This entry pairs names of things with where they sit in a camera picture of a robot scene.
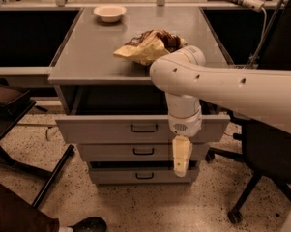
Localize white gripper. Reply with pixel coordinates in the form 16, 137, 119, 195
168, 109, 202, 177

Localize grey top drawer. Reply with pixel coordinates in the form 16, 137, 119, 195
55, 113, 231, 145

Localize grey drawer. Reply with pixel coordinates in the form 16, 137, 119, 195
89, 168, 199, 185
76, 142, 211, 162
55, 113, 231, 145

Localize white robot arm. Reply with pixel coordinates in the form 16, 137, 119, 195
150, 46, 291, 232

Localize grey drawer cabinet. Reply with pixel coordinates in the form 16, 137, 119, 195
48, 5, 229, 171

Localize grey bottom drawer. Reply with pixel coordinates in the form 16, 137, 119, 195
89, 168, 199, 185

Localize grey middle drawer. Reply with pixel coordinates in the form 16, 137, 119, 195
76, 142, 211, 162

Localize black office chair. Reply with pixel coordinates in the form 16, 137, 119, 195
205, 112, 291, 224

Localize yellow brown chip bag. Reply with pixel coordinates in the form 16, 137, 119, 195
113, 30, 187, 66

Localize black perforated shoe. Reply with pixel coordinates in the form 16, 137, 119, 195
72, 217, 107, 232

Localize white bowl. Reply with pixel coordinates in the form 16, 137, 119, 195
94, 5, 127, 23

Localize black side table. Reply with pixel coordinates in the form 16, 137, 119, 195
0, 97, 75, 208

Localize dark box on table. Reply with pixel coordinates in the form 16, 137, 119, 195
0, 78, 30, 116

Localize brown trouser leg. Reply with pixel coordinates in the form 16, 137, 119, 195
0, 184, 60, 232

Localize white cable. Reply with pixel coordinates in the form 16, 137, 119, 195
246, 7, 269, 68

